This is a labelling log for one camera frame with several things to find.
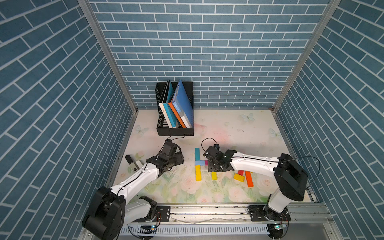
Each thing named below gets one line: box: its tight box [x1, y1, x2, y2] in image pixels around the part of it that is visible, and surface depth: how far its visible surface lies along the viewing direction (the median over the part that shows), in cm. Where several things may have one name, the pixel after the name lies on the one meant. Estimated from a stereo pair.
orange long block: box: [245, 171, 254, 188], surface depth 86 cm
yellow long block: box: [195, 165, 202, 182], surface depth 88 cm
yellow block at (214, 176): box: [211, 171, 218, 181], surface depth 88 cm
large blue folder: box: [172, 80, 194, 128], surface depth 96 cm
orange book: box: [168, 101, 187, 129], surface depth 91 cm
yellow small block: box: [233, 173, 245, 182], surface depth 88 cm
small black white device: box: [125, 154, 139, 172], surface depth 89 cm
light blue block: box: [194, 160, 205, 166], surface depth 93 cm
